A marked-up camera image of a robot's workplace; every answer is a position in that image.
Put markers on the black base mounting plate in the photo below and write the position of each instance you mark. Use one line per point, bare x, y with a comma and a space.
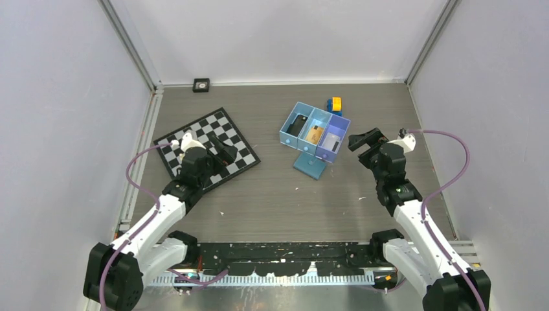
285, 259

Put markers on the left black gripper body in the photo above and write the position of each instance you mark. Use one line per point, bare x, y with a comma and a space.
210, 172

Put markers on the black card in tray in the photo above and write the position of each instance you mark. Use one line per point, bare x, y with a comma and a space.
297, 125

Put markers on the blue three-compartment organizer tray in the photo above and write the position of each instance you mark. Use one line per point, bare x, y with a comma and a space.
316, 116

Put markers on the blue yellow toy block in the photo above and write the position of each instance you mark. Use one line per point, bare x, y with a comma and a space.
334, 105

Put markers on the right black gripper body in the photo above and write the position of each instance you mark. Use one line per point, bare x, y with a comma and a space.
369, 160

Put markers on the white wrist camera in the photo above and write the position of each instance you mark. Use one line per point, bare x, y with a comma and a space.
407, 140
189, 140

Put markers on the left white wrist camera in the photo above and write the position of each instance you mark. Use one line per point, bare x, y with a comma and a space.
189, 140

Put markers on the black white chessboard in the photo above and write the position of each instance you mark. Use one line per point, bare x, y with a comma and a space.
219, 123

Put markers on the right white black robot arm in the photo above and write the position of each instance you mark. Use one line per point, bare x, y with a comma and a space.
443, 279

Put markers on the silver card in tray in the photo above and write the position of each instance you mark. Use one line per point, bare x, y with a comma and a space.
331, 142

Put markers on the small black square device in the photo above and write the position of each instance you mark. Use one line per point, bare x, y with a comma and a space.
201, 85

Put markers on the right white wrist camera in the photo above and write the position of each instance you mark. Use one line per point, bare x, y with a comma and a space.
407, 140

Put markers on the light blue card holder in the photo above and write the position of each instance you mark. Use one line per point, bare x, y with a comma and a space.
310, 165

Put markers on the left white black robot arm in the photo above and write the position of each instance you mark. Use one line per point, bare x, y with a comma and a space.
117, 273

